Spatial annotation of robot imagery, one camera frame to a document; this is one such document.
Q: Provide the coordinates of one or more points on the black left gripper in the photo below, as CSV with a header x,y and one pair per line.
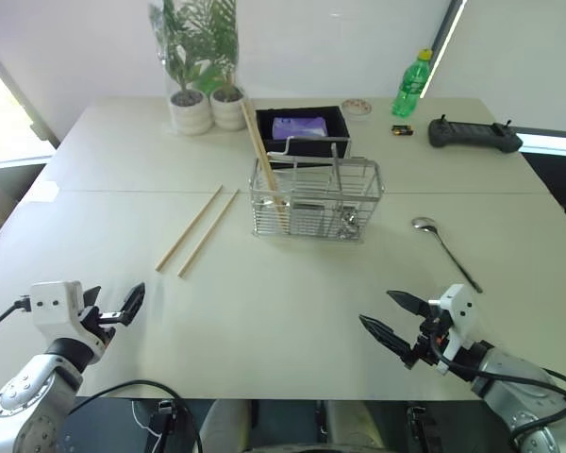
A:
x,y
96,330

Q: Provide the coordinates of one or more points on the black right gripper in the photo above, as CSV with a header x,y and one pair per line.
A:
x,y
429,344

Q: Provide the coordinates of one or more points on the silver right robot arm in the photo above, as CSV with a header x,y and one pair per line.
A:
x,y
514,377

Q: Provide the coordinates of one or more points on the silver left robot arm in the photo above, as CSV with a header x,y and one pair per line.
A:
x,y
33,401

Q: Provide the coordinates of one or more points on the wooden chopstick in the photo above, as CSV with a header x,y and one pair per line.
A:
x,y
208,233
261,140
256,141
188,229

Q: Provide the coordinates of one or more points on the silver metal utensil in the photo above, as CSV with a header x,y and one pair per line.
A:
x,y
349,223

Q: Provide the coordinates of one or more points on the white paper slip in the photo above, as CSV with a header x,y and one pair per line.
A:
x,y
43,191

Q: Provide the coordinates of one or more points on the black battery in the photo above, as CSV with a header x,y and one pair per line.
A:
x,y
402,130

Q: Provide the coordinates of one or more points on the black remote controller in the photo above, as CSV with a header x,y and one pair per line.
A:
x,y
471,134

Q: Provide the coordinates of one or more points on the black open box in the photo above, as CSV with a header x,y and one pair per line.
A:
x,y
342,127

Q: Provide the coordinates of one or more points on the potted plant wrapped in plastic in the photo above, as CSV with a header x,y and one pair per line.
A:
x,y
188,111

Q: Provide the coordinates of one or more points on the purple tissue pack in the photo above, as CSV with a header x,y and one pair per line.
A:
x,y
299,127

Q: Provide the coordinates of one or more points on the small patterned bowl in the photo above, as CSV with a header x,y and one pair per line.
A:
x,y
357,106

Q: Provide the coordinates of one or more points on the potted plant ribbed white pot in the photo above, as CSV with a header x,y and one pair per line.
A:
x,y
228,111

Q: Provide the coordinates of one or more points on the green plastic bottle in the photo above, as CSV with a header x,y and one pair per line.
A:
x,y
409,89

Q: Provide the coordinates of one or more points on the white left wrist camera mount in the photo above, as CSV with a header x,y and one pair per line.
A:
x,y
52,304

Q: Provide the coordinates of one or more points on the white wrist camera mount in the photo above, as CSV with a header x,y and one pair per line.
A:
x,y
52,304
460,307

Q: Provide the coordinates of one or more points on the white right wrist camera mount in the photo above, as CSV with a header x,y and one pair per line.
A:
x,y
460,307

